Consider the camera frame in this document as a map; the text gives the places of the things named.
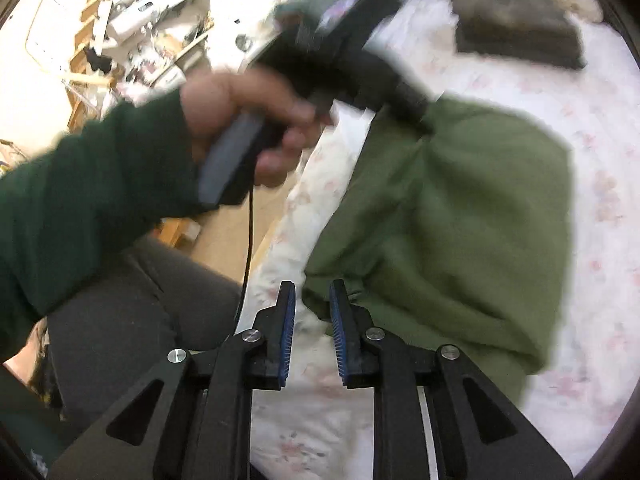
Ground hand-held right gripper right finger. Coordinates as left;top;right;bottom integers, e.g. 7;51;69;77
328;279;575;480

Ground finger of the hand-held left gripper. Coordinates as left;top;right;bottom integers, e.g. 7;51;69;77
385;72;441;133

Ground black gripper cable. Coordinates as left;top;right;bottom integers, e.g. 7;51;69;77
234;185;256;337

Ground folded dark grey pants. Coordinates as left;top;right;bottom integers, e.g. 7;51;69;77
455;20;587;72

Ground person's left hand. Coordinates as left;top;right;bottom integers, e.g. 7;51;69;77
180;67;333;188

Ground person's grey trouser leg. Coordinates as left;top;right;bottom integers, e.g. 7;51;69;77
42;237;246;421

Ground teal bed frame board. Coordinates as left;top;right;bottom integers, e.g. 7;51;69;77
274;0;428;46

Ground olive green pants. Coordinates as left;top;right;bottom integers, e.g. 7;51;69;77
302;97;576;406

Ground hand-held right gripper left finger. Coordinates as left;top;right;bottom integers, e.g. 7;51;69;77
47;280;298;480

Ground folded camouflage pants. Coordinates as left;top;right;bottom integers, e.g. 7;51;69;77
451;0;581;46

